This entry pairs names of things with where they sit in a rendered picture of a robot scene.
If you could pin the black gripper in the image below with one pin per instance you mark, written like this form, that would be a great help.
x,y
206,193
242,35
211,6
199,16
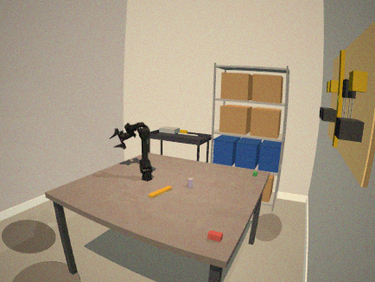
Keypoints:
x,y
123,136

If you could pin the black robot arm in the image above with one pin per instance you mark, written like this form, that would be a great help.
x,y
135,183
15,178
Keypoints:
x,y
144,135

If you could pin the red rectangular block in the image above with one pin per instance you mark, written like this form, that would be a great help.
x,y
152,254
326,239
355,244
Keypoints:
x,y
213,235

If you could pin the yellow bar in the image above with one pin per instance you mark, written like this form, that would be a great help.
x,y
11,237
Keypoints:
x,y
164,190

